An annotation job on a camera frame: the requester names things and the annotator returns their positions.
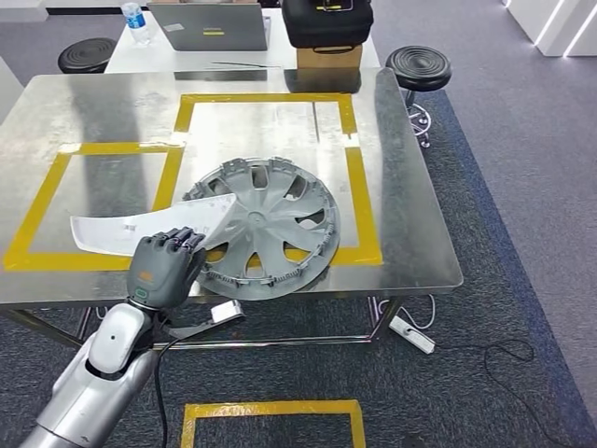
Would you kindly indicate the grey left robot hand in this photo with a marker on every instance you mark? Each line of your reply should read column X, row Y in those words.
column 161, row 275

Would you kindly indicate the white curved plastic part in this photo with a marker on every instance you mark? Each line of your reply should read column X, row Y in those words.
column 154, row 225

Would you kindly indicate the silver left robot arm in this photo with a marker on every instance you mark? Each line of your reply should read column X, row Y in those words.
column 88, row 396

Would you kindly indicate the stainless steel workbench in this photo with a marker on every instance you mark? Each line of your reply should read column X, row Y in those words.
column 410, row 216

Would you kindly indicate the grey plastic hubcap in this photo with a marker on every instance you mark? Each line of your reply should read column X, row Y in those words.
column 270, row 222

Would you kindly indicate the yellow floor tape square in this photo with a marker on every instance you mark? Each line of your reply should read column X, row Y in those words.
column 270, row 408

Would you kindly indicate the black round stool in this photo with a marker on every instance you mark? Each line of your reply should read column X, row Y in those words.
column 418, row 67
column 86, row 56

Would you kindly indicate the clear water bottle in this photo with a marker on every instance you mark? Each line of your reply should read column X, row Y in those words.
column 136, row 25

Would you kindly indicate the grey laptop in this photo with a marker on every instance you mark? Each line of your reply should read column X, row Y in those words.
column 210, row 28

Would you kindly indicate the white partition panel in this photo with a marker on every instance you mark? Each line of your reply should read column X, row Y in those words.
column 9, row 86

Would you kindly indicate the black carry case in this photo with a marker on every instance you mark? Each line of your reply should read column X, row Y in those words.
column 326, row 25

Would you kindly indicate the white power strip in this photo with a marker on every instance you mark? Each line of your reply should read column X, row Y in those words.
column 413, row 336

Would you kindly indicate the white panel with light strips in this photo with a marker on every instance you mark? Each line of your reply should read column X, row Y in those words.
column 536, row 21

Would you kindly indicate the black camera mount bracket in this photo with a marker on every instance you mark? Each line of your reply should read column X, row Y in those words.
column 195, row 329

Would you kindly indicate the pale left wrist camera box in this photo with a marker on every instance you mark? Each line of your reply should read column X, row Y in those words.
column 226, row 311

